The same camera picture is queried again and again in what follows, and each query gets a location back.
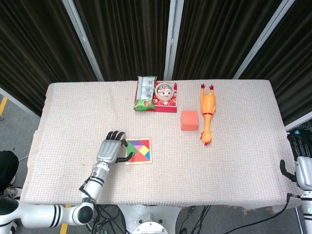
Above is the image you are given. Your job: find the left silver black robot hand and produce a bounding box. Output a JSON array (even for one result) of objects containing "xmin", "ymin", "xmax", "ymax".
[{"xmin": 95, "ymin": 130, "xmax": 134, "ymax": 165}]

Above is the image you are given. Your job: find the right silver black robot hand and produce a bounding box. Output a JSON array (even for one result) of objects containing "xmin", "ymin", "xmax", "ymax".
[{"xmin": 279, "ymin": 140, "xmax": 312, "ymax": 192}]

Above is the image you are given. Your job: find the colourful tangram puzzle board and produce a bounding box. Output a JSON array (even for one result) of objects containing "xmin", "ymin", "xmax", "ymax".
[{"xmin": 124, "ymin": 137, "xmax": 154, "ymax": 166}]

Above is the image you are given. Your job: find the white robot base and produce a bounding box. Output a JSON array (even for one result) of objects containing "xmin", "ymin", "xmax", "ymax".
[{"xmin": 117, "ymin": 204, "xmax": 182, "ymax": 234}]

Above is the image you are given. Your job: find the large red tangram triangle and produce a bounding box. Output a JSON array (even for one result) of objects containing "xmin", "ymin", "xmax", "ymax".
[{"xmin": 128, "ymin": 151, "xmax": 150, "ymax": 163}]

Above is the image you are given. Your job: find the yellow tangram square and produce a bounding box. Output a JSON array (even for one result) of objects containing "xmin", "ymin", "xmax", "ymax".
[{"xmin": 138, "ymin": 145, "xmax": 151, "ymax": 158}]

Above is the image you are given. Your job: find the green snack bag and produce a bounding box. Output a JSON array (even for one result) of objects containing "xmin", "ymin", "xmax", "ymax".
[{"xmin": 133, "ymin": 76, "xmax": 157, "ymax": 112}]

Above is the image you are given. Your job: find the red box with bowl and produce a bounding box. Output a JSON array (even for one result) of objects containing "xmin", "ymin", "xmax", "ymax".
[{"xmin": 153, "ymin": 81, "xmax": 178, "ymax": 114}]

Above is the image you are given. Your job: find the beige masking tape roll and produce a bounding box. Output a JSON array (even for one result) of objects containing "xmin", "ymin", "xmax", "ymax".
[{"xmin": 155, "ymin": 82, "xmax": 176, "ymax": 100}]

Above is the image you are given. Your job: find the beige waffle tablecloth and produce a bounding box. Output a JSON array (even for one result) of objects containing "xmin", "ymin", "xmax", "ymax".
[{"xmin": 20, "ymin": 79, "xmax": 307, "ymax": 212}]

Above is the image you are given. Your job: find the orange foam cube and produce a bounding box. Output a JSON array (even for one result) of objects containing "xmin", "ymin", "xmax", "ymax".
[{"xmin": 180, "ymin": 110, "xmax": 200, "ymax": 132}]

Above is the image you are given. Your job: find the black trouser leg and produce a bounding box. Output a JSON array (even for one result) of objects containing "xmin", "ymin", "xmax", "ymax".
[{"xmin": 0, "ymin": 151, "xmax": 20, "ymax": 194}]

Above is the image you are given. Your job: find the white sneaker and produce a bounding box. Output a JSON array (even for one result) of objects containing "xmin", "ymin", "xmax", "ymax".
[{"xmin": 2, "ymin": 187, "xmax": 23, "ymax": 198}]

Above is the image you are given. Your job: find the orange rubber chicken toy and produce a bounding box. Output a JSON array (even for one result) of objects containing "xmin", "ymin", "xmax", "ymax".
[{"xmin": 199, "ymin": 83, "xmax": 218, "ymax": 147}]

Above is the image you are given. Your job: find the dark curtain panel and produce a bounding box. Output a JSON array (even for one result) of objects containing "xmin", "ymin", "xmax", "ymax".
[
  {"xmin": 73, "ymin": 0, "xmax": 172, "ymax": 81},
  {"xmin": 172, "ymin": 0, "xmax": 285, "ymax": 80},
  {"xmin": 0, "ymin": 0, "xmax": 98, "ymax": 117},
  {"xmin": 240, "ymin": 0, "xmax": 312, "ymax": 126}
]

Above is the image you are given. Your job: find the black cable with plug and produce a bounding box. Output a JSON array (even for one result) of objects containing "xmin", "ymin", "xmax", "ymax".
[{"xmin": 243, "ymin": 193, "xmax": 302, "ymax": 232}]

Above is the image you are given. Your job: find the black equipment with cables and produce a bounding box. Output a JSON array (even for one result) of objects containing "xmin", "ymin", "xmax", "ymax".
[{"xmin": 287, "ymin": 123, "xmax": 312, "ymax": 147}]

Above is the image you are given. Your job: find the wrist wire bundle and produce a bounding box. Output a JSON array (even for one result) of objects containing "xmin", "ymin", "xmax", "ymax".
[{"xmin": 78, "ymin": 176, "xmax": 96, "ymax": 200}]

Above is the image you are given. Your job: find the grey metal frame rail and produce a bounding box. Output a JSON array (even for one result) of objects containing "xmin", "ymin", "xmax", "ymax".
[
  {"xmin": 0, "ymin": 87, "xmax": 41, "ymax": 118},
  {"xmin": 284, "ymin": 117, "xmax": 312, "ymax": 132}
]

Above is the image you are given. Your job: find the black floor cable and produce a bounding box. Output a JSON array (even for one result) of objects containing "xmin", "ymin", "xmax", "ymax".
[
  {"xmin": 177, "ymin": 205, "xmax": 213, "ymax": 234},
  {"xmin": 84, "ymin": 204, "xmax": 128, "ymax": 234}
]

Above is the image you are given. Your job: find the grey metal frame post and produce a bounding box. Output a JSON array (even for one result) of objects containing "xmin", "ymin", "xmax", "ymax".
[
  {"xmin": 163, "ymin": 0, "xmax": 184, "ymax": 80},
  {"xmin": 60, "ymin": 0, "xmax": 105, "ymax": 81},
  {"xmin": 233, "ymin": 0, "xmax": 297, "ymax": 80}
]

